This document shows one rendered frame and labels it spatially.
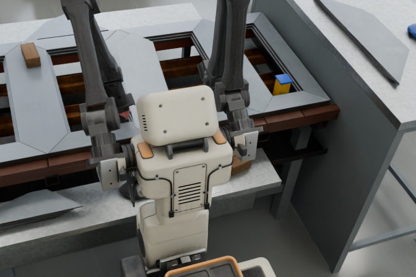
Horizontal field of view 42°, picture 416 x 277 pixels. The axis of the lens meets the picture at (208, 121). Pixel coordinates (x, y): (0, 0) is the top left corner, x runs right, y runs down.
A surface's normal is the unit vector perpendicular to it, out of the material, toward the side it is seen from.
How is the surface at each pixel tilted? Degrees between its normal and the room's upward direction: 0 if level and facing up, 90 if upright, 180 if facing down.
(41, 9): 0
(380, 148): 90
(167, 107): 47
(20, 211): 0
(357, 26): 0
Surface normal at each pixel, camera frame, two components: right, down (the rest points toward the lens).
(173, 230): 0.35, 0.55
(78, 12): 0.01, 0.00
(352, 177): -0.93, 0.18
